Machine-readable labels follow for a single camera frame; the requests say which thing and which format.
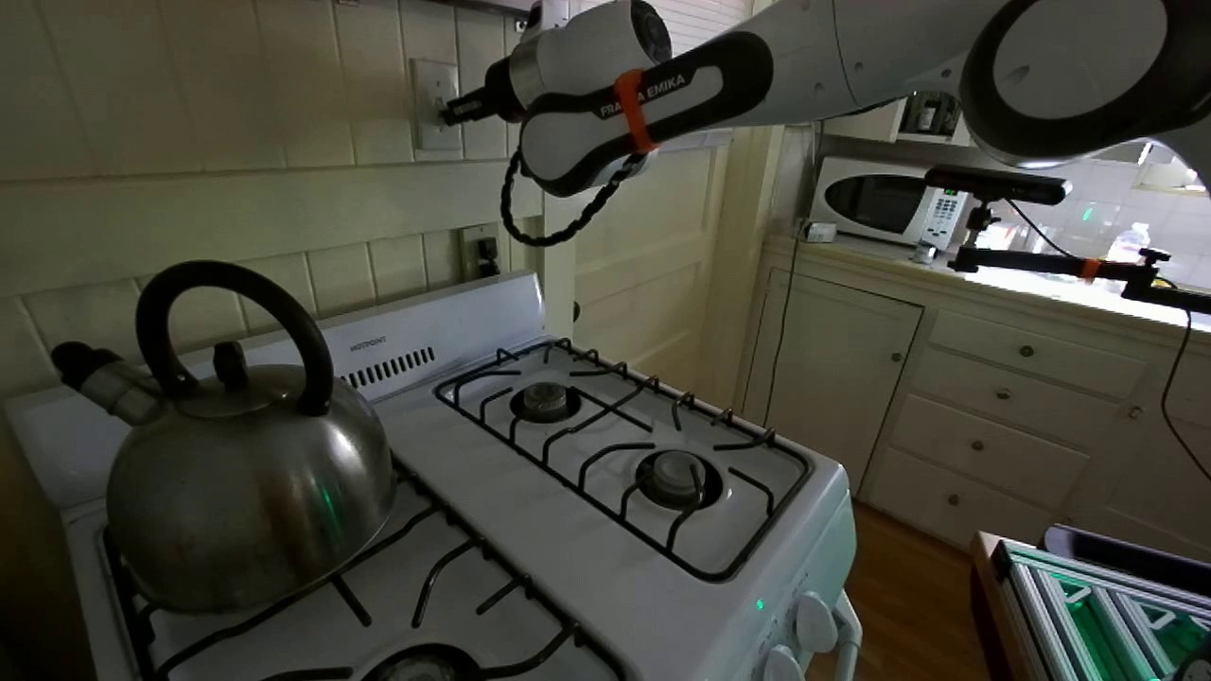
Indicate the white base cabinet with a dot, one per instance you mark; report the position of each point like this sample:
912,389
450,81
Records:
1109,505

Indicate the white microwave oven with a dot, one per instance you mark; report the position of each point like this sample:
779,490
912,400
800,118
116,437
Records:
883,203

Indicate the white gas stove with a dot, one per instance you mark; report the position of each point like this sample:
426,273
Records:
555,553

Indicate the black stereo camera bar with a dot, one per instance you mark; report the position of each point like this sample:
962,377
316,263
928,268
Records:
995,182

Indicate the white stove knob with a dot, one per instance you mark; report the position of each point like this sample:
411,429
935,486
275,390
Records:
813,627
779,669

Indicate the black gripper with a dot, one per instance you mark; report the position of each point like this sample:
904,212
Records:
513,92

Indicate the white cabinet door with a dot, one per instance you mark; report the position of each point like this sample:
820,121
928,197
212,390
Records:
839,379

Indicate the black stove burner grate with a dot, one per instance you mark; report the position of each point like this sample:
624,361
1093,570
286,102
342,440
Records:
440,570
570,483

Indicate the round stove burner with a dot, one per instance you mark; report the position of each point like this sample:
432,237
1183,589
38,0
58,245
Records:
677,477
422,669
545,404

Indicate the white wall light switch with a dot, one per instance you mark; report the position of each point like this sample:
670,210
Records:
429,137

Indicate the white cabinet drawer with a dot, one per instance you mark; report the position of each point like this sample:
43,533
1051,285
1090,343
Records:
1006,394
957,497
1025,350
990,449

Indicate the green white plastic rack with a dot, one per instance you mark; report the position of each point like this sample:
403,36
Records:
1099,620

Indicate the white panel door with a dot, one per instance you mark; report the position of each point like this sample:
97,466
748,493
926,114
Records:
644,289

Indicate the wall power outlet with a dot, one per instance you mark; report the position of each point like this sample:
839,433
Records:
479,254

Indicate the dark flat tablet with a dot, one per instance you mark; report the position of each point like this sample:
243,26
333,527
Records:
1138,563

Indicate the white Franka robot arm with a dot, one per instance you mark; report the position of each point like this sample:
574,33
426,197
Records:
856,52

